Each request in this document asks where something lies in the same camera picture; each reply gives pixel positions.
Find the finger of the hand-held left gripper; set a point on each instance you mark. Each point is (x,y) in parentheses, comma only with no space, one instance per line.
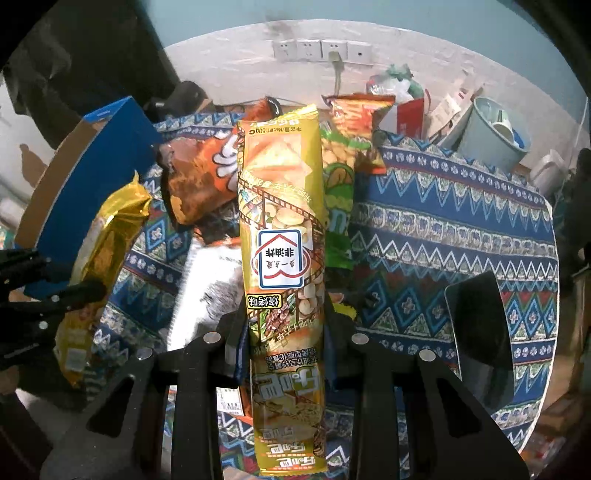
(27,265)
(83,291)

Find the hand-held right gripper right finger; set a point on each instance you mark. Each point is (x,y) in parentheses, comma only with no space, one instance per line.
(331,355)

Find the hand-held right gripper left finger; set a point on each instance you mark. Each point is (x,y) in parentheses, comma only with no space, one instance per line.
(236,350)

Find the gold foil snack packet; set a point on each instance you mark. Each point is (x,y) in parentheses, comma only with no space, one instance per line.
(106,240)

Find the silver snack bag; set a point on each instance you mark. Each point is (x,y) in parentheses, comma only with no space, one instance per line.
(203,295)

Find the blue cardboard box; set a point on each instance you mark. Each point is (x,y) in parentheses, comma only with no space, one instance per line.
(106,157)

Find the long yellow snack packet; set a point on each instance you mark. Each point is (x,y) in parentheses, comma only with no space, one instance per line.
(281,207)

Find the green snack bag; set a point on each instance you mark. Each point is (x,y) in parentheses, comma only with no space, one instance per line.
(337,198)

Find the orange snack bag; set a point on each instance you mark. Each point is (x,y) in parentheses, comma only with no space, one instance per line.
(198,180)

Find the red striped snack bag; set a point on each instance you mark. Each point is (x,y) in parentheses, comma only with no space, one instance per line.
(355,115)

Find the blue patterned tablecloth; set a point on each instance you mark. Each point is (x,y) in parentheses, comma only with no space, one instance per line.
(415,221)

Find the black hanging coat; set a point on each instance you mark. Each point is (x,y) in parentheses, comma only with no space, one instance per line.
(92,55)

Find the small black fan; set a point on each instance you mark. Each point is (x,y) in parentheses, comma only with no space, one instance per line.
(189,97)

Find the red and white carton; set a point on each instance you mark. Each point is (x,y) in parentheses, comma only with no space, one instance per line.
(411,117)

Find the light blue plastic bucket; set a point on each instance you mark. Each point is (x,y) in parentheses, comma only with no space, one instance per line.
(489,138)

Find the white paper cartons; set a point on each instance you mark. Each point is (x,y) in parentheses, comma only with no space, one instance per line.
(450,110)

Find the green and white plastic bag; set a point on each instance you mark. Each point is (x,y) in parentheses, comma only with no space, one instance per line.
(397,83)

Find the white plastic jug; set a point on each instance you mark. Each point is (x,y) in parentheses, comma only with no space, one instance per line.
(549,173)

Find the white wall socket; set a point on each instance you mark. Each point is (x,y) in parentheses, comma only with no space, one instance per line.
(284,50)
(325,46)
(359,50)
(308,49)

